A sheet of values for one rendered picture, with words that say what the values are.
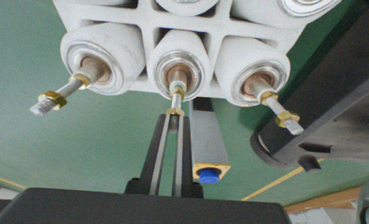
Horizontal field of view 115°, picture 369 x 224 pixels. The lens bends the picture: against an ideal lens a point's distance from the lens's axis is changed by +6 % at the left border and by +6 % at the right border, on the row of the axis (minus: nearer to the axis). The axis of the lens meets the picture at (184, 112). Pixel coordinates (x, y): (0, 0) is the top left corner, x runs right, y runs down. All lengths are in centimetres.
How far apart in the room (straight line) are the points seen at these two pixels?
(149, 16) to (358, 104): 49
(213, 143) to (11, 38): 68
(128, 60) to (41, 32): 43
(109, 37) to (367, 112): 57
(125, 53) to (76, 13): 11
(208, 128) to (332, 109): 32
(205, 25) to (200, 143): 22
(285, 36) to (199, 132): 23
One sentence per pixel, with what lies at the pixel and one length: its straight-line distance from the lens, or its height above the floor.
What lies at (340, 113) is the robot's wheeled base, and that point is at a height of 19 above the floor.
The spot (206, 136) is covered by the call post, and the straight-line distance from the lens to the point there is 28.
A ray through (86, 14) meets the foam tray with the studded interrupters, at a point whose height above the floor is 18.
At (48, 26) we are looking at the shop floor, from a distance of 58.
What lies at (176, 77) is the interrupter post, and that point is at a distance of 16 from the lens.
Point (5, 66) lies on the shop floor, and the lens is 79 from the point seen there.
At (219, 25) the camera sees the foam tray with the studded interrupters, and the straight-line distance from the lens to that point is 24.
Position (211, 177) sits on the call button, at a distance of 26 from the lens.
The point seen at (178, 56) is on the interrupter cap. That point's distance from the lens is 17.
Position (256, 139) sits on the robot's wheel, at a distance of 65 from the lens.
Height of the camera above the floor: 41
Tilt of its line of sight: 48 degrees down
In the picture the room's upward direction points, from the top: 178 degrees counter-clockwise
